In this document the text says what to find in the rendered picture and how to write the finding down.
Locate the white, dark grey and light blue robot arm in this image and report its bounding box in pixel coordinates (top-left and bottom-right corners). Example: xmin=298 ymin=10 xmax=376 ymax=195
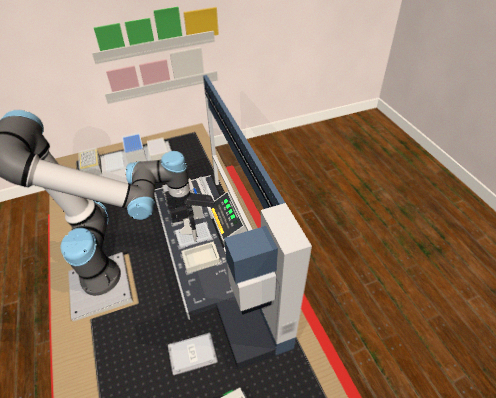
xmin=0 ymin=110 xmax=190 ymax=296

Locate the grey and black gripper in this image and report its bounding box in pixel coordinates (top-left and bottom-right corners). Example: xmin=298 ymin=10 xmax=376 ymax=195
xmin=165 ymin=191 xmax=197 ymax=242

